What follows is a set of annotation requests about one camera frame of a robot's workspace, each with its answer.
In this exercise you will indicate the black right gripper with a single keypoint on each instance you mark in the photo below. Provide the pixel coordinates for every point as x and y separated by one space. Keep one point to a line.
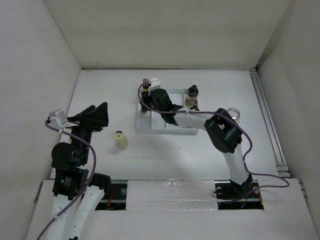
146 97

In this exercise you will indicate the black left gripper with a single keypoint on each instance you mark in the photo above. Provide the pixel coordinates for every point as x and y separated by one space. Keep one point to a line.
93 123

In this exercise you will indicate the yellow label sauce bottle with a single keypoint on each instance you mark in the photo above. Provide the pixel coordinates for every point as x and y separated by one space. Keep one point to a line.
146 83

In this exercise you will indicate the black-capped grinder brown spice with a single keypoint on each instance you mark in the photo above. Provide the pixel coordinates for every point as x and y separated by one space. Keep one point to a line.
191 98

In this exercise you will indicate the black-capped grinder pale spice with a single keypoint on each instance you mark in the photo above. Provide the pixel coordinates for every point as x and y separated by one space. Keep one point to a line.
194 108

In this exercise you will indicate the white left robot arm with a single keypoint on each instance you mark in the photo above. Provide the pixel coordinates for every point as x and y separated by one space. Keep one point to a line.
77 188

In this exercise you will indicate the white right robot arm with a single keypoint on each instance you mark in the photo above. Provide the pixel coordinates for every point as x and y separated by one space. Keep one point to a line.
222 130

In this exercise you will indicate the white divided organizer tray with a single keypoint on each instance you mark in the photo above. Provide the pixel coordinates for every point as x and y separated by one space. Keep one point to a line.
152 122

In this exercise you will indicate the yellow-lid beige spice bottle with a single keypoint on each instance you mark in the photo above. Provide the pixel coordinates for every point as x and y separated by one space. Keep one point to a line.
121 141

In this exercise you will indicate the silver-lid glass jar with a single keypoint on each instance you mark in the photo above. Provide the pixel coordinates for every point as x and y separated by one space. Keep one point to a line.
235 114

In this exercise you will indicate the white foam front board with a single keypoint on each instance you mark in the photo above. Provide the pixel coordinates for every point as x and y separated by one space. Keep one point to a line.
186 210

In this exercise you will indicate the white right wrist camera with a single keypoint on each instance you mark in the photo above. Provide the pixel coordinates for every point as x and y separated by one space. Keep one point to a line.
154 84

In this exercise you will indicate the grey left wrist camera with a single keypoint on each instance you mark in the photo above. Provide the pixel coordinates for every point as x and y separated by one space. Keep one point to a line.
58 118

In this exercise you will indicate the aluminium rail right side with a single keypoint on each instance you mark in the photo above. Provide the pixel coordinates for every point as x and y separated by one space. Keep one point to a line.
280 161

